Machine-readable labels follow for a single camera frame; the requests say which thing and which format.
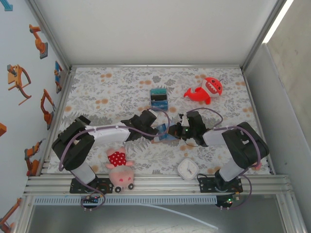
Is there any blue credit card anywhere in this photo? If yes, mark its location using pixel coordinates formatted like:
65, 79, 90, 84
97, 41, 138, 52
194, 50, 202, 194
151, 100, 170, 112
156, 123, 169, 137

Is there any white square clock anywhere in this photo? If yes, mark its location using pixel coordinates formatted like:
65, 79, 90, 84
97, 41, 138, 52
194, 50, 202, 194
177, 157, 199, 181

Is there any red shark plush toy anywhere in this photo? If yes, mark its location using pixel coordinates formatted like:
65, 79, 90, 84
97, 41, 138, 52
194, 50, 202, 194
183, 77, 223, 105

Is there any floral patterned table mat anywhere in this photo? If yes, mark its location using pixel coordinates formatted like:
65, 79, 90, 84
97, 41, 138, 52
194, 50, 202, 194
47, 67, 272, 176

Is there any pink pig plush toy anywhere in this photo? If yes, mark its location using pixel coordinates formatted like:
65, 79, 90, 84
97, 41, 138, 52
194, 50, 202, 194
104, 147, 136, 194

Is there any black white striped sock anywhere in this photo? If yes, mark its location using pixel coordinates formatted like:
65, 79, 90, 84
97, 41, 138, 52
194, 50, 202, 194
72, 116, 91, 127

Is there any white plastic tube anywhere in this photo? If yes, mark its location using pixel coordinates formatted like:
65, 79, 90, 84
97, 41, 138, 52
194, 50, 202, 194
143, 203, 219, 230

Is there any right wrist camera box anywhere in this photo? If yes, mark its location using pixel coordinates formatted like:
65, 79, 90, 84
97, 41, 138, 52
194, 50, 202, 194
178, 113, 189, 127

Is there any wide aluminium frame beam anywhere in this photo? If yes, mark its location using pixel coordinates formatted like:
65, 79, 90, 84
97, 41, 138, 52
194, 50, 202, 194
23, 174, 292, 195

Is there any aluminium frame profile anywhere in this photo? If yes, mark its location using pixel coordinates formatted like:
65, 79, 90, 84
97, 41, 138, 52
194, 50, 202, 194
69, 64, 243, 70
36, 69, 75, 175

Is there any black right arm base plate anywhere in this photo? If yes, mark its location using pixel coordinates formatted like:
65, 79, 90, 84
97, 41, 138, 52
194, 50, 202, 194
198, 174, 243, 194

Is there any grey slotted cable duct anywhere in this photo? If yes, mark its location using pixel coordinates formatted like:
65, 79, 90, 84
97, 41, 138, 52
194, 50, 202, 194
34, 196, 218, 205

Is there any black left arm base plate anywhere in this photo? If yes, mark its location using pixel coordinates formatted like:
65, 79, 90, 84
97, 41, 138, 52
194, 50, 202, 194
69, 178, 114, 194

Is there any blue orange machine wall sticker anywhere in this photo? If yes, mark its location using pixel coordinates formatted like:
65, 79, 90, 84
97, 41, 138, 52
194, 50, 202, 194
53, 61, 64, 94

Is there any aluminium frame post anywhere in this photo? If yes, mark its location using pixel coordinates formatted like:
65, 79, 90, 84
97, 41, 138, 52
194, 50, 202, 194
239, 0, 290, 72
24, 0, 73, 72

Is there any orange gripper wall sticker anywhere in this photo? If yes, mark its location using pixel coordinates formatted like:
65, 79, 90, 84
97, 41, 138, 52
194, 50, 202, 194
6, 64, 32, 106

